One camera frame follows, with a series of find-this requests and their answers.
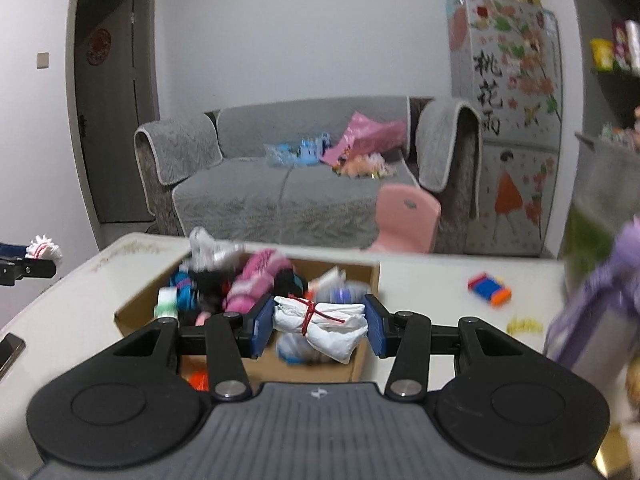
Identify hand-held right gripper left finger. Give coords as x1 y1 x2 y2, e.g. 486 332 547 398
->
114 294 276 401

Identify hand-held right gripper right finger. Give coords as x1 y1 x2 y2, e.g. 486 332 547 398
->
364 292 526 402

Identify white sock bundle red trim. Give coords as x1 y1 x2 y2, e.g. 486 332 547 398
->
25 233 65 269

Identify white sock bundle red band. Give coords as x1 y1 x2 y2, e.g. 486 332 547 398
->
272 296 370 365

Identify grey sock bundle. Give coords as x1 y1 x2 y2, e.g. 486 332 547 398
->
307 267 369 305

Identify pink dotted sock bundle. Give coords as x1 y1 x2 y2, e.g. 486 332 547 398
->
222 249 294 314

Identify black and pink sock bundle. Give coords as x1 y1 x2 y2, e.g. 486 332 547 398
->
192 270 234 326

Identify turquoise striped sock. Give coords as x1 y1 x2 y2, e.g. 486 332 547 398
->
172 270 199 314

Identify white and green sock bundle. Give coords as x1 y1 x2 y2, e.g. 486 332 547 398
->
154 287 180 319

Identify shallow cardboard box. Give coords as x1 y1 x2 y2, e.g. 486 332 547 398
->
114 255 382 392

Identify white desktop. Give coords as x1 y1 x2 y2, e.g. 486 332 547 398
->
0 232 640 480

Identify pink plastic chair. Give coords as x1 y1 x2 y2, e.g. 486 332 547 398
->
362 183 442 255

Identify blue and orange block strip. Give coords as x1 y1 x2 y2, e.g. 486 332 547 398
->
467 272 514 307

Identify grey sofa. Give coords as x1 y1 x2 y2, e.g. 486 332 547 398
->
133 96 484 251

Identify yellow plastic clip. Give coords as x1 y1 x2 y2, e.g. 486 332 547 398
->
506 317 544 335

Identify plush toy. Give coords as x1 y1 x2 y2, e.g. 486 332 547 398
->
334 152 396 180

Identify dark grey door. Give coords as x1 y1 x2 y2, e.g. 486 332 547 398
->
67 0 161 224

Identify clear plastic bag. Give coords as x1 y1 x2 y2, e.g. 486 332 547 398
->
263 142 301 167

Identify blue toy castle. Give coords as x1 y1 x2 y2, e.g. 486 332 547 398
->
295 132 334 166

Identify purple water bottle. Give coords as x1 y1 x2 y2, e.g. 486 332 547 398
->
544 215 640 386

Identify red round door decoration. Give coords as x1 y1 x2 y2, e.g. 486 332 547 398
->
84 29 112 66

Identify fridge with flower stickers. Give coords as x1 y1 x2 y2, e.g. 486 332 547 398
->
446 0 564 259

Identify glass fish bowl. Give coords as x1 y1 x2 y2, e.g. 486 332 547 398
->
562 132 640 286

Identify yellow tub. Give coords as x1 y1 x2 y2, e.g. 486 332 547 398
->
591 39 615 71

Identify purple packet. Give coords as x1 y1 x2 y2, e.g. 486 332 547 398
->
612 20 629 69

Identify silver foil roll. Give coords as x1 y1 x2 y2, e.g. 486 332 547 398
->
626 22 640 69

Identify glass wall shelf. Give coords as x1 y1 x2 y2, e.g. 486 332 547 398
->
590 67 640 82

